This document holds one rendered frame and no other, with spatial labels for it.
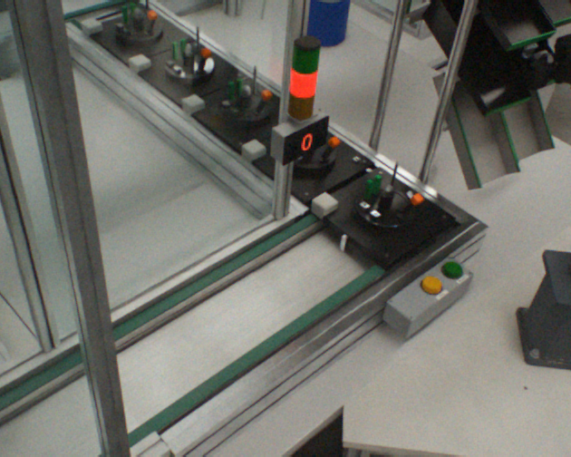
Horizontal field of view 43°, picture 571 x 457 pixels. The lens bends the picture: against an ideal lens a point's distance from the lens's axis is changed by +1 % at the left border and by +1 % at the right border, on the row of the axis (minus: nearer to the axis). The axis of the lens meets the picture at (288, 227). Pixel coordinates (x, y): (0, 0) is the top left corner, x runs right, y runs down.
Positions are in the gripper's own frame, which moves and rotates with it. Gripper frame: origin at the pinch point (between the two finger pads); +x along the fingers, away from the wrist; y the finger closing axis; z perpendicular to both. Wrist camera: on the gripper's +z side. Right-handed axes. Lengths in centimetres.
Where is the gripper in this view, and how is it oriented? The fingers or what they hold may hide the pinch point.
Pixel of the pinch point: (542, 61)
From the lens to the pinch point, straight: 178.0
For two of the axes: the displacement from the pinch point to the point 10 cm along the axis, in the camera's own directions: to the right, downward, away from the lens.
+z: -0.6, -8.4, -5.4
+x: -5.3, -4.3, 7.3
